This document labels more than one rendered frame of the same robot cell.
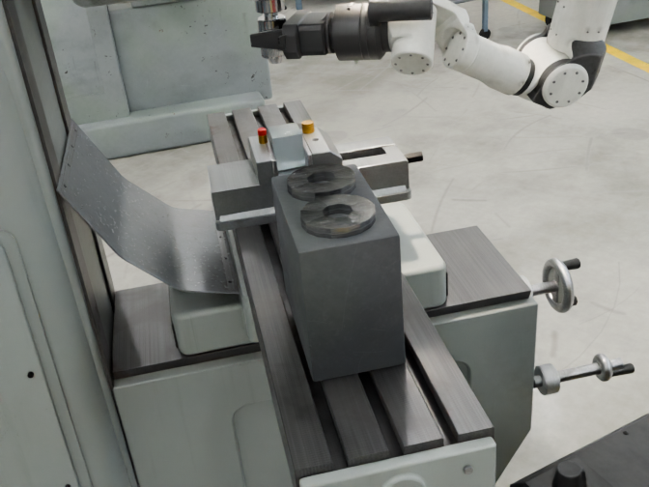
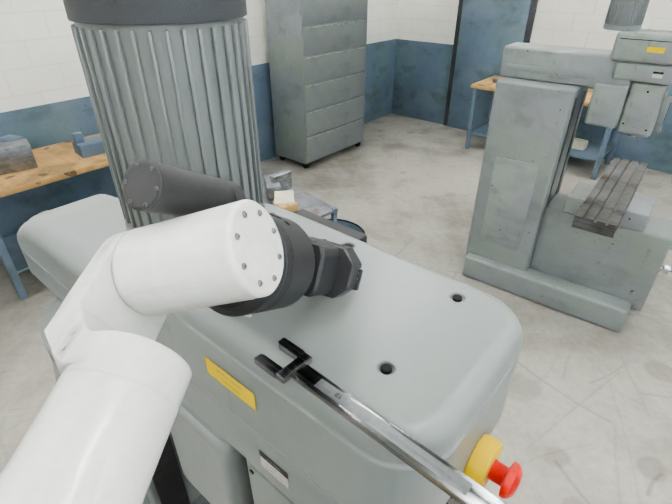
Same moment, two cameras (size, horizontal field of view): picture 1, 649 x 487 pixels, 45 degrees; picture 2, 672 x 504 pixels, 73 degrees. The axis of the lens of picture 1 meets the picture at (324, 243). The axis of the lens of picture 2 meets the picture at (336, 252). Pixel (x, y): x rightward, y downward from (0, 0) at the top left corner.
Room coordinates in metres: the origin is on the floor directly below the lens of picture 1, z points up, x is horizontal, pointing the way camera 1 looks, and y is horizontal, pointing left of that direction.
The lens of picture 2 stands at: (1.01, -0.30, 2.22)
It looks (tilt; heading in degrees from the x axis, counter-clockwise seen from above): 32 degrees down; 50
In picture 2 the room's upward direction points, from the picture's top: straight up
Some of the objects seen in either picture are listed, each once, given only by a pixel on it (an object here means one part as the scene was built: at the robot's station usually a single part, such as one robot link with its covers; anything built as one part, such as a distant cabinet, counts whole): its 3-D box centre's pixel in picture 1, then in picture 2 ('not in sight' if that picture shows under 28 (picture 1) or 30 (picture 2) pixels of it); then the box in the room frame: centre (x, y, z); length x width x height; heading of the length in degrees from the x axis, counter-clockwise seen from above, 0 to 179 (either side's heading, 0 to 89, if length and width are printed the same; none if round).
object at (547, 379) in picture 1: (583, 371); not in sight; (1.23, -0.50, 0.52); 0.22 x 0.06 x 0.06; 99
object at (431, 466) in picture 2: not in sight; (364, 418); (1.19, -0.12, 1.89); 0.24 x 0.04 x 0.01; 98
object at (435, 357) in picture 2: not in sight; (315, 329); (1.28, 0.06, 1.81); 0.47 x 0.26 x 0.16; 99
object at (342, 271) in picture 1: (335, 262); not in sight; (0.88, -0.01, 1.04); 0.22 x 0.12 x 0.20; 9
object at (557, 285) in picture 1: (542, 288); not in sight; (1.37, -0.44, 0.64); 0.16 x 0.12 x 0.12; 99
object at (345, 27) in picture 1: (327, 34); not in sight; (1.26, -0.04, 1.24); 0.13 x 0.12 x 0.10; 164
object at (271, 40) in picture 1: (268, 41); not in sight; (1.26, 0.06, 1.24); 0.06 x 0.02 x 0.03; 74
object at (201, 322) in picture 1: (300, 266); not in sight; (1.29, 0.05, 0.80); 0.50 x 0.35 x 0.12; 99
